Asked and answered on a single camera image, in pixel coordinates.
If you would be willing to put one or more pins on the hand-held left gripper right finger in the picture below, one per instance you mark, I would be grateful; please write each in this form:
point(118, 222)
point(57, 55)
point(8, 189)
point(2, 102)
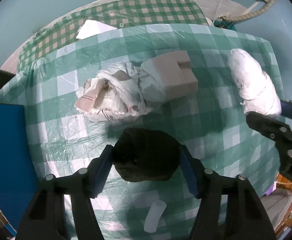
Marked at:
point(188, 172)

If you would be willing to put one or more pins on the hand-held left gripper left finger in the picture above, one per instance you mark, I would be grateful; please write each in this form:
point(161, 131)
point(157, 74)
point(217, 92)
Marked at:
point(102, 170)

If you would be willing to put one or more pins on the white cloth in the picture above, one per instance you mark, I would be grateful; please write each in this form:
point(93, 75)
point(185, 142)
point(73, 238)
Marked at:
point(253, 85)

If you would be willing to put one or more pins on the black sock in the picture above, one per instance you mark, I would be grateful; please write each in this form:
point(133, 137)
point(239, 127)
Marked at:
point(146, 155)

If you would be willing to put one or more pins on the blue cardboard box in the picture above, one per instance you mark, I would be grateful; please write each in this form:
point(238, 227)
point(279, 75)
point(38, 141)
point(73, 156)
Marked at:
point(6, 155)

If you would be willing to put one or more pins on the grey fabric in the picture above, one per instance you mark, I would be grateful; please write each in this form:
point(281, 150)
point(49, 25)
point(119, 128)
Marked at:
point(273, 205)

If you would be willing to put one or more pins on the white tube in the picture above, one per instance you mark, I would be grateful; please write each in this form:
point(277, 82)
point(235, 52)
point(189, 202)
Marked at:
point(154, 216)

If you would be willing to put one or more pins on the light green checked tablecloth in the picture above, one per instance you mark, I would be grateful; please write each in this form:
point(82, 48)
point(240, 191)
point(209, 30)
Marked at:
point(211, 55)

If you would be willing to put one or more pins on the yellowish patterned fabric band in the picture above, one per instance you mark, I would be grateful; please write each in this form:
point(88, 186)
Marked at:
point(261, 10)

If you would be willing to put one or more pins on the teal cloth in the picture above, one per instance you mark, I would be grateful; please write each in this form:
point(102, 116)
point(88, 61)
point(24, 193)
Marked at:
point(226, 23)

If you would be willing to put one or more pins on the white paper sheet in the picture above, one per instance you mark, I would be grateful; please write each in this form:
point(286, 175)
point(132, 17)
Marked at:
point(91, 28)

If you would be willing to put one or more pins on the dark green checked cloth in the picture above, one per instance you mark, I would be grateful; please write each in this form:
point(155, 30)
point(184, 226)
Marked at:
point(148, 10)

